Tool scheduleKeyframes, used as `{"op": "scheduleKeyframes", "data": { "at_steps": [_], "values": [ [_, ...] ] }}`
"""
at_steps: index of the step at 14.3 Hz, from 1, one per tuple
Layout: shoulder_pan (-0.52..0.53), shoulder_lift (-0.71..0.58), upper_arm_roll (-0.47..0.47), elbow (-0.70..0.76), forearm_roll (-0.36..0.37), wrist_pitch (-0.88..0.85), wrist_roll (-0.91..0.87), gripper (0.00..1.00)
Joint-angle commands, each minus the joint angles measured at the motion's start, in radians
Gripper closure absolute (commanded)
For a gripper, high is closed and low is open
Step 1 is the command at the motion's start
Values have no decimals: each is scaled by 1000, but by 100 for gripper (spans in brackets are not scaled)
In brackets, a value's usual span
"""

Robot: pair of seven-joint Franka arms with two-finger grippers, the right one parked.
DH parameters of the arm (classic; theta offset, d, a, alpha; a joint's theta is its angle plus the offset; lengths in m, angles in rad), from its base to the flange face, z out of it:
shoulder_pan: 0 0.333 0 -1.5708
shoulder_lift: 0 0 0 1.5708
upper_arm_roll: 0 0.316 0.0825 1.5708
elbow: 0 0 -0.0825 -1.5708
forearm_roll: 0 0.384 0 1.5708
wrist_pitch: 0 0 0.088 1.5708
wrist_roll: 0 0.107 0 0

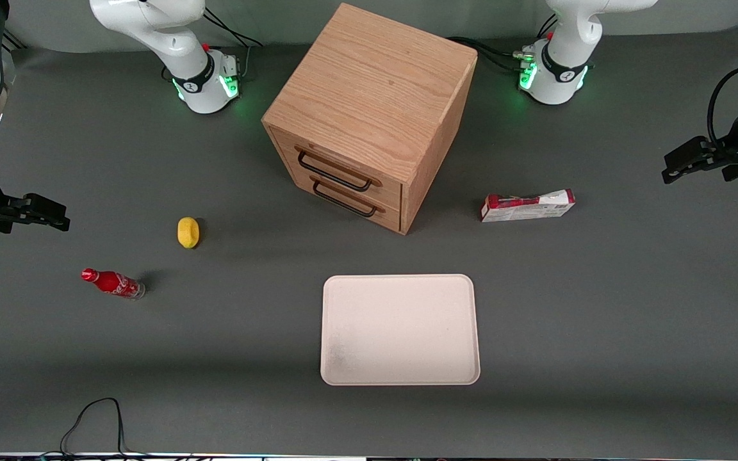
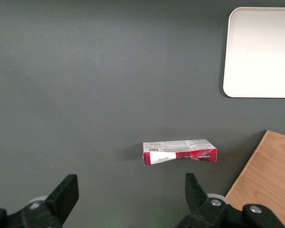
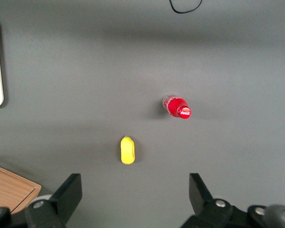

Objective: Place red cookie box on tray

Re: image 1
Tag red cookie box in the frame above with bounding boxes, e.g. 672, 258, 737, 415
480, 188, 577, 223

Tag beige rectangular tray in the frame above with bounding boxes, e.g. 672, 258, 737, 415
320, 274, 481, 387

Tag red cola bottle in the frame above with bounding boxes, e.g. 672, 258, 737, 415
81, 268, 146, 300

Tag yellow lemon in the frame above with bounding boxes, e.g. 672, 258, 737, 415
177, 217, 201, 249

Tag wooden cabinet drawer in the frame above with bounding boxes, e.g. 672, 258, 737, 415
289, 168, 402, 232
270, 126, 404, 209

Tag wooden two-drawer cabinet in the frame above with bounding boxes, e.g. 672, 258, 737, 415
261, 3, 479, 236

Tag black looped table cable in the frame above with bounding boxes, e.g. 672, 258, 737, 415
36, 397, 197, 460

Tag black left arm base cables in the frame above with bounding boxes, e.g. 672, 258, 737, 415
447, 13, 559, 72

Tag black arm base cables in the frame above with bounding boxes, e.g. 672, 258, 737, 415
201, 5, 265, 81
447, 13, 559, 72

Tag black right arm base cables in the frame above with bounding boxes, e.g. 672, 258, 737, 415
201, 5, 265, 81

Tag black metal drawer handle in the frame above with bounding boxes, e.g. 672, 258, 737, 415
312, 178, 386, 217
297, 149, 382, 192

